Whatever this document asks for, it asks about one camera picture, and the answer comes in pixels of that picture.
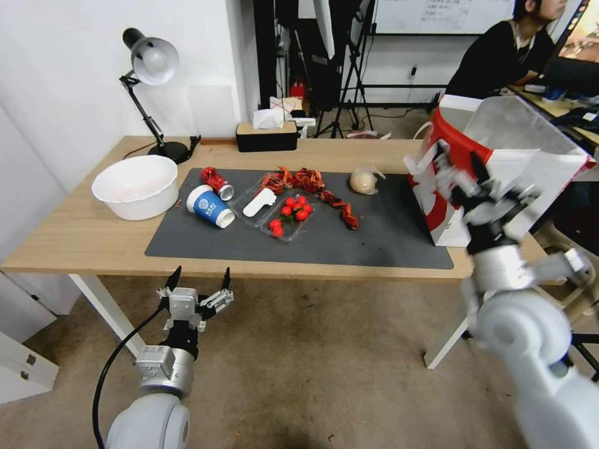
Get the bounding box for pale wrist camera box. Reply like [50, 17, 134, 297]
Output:
[462, 198, 505, 225]
[169, 287, 200, 325]

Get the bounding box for crushed red drink can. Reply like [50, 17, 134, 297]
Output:
[200, 166, 235, 200]

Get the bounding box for clear disposable takeout box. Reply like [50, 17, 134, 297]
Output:
[231, 175, 317, 244]

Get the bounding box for black tissue box wooden lid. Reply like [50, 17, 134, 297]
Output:
[235, 120, 299, 153]

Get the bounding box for red crayfish shell scrap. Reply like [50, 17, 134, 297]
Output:
[261, 165, 295, 193]
[318, 188, 351, 210]
[339, 205, 362, 231]
[292, 168, 324, 193]

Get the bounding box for black silver desk lamp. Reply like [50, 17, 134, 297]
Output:
[119, 27, 190, 165]

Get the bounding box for computer monitor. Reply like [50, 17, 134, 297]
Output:
[544, 0, 599, 89]

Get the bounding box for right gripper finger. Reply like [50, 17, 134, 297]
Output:
[469, 150, 542, 210]
[432, 142, 474, 210]

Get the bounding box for white table leg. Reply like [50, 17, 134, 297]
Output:
[423, 299, 474, 370]
[69, 274, 147, 361]

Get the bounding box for person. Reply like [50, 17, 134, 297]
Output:
[444, 0, 570, 100]

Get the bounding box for white plastic bowl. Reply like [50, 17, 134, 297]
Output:
[91, 155, 180, 221]

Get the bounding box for cardboard box with red tape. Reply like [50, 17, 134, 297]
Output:
[268, 95, 306, 118]

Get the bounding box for black tripod stand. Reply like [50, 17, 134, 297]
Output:
[314, 0, 378, 139]

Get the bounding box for beige bun in plastic wrap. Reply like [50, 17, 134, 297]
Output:
[349, 167, 387, 194]

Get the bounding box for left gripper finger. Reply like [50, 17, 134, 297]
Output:
[157, 266, 182, 331]
[198, 267, 235, 322]

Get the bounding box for blue paper cup white lid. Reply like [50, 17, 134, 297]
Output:
[186, 184, 236, 231]

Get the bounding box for wooden office desk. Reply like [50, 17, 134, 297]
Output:
[507, 84, 599, 147]

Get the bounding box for white drawer cabinet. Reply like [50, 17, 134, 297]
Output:
[0, 270, 83, 406]

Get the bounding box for whiteboard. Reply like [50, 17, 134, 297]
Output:
[374, 0, 517, 36]

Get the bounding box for white tissue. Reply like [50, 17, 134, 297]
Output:
[252, 108, 286, 131]

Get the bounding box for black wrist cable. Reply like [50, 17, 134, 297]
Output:
[92, 306, 172, 449]

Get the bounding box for red white delivery bag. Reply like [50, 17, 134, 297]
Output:
[403, 93, 598, 248]

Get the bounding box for dark grey table mat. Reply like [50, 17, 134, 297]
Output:
[144, 168, 455, 270]

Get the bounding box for white plastic spoon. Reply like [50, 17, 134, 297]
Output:
[242, 188, 278, 219]

